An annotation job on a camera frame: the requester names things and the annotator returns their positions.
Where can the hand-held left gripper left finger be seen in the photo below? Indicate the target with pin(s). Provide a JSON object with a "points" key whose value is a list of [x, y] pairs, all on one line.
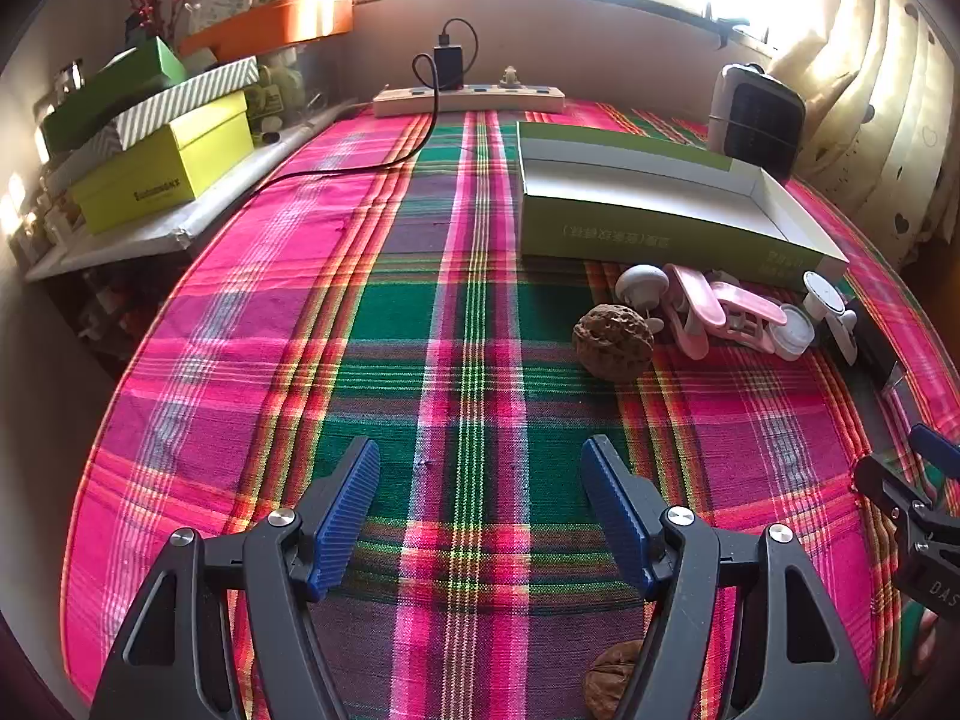
{"points": [[349, 510]]}

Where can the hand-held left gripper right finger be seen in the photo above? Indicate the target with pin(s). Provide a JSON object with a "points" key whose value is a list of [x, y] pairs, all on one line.
{"points": [[615, 510]]}

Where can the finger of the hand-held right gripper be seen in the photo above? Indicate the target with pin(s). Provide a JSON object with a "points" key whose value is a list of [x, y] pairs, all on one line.
{"points": [[937, 446], [889, 487]]}

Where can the white round stand with knob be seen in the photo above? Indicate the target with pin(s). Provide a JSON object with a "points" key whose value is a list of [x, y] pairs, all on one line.
{"points": [[844, 334]]}

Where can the brown pitted walnut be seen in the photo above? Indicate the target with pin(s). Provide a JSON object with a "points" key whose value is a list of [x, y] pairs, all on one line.
{"points": [[613, 337], [611, 682]]}

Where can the pink and white folding holder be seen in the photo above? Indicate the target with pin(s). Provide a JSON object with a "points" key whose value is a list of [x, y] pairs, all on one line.
{"points": [[690, 300]]}

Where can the pink plastic clip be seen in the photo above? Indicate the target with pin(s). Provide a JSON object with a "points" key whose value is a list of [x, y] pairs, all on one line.
{"points": [[750, 307]]}

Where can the white mushroom-shaped knob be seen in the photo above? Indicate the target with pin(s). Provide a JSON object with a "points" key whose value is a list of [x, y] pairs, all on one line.
{"points": [[641, 283]]}

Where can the green cardboard box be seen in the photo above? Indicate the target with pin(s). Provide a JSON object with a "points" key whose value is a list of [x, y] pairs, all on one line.
{"points": [[637, 180]]}

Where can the pink green plaid tablecloth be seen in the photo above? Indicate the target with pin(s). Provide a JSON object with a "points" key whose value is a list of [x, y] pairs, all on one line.
{"points": [[480, 315]]}

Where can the cream heart print curtain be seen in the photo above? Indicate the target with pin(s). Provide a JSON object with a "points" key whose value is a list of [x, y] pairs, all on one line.
{"points": [[877, 90]]}

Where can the grey fan heater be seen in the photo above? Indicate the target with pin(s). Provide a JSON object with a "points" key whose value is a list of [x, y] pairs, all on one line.
{"points": [[757, 124]]}

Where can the yellow-green box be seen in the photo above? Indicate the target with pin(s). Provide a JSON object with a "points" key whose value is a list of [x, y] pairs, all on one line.
{"points": [[172, 165]]}

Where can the green label jar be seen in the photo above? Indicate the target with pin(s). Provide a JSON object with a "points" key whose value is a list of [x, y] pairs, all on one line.
{"points": [[264, 101]]}

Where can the beige power strip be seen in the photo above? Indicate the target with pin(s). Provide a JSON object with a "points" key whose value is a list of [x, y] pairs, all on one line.
{"points": [[525, 100]]}

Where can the grey white striped box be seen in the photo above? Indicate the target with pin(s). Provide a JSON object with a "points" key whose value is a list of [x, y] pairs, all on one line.
{"points": [[187, 97]]}

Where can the beige plug adapter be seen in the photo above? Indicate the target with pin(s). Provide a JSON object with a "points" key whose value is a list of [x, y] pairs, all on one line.
{"points": [[511, 77]]}

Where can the black window latch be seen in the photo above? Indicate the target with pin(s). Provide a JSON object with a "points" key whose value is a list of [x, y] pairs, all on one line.
{"points": [[733, 34]]}

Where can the dark green box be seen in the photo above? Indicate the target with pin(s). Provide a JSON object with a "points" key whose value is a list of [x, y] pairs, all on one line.
{"points": [[112, 90]]}

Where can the orange box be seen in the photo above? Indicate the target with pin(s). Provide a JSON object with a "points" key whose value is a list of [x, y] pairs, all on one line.
{"points": [[277, 22]]}

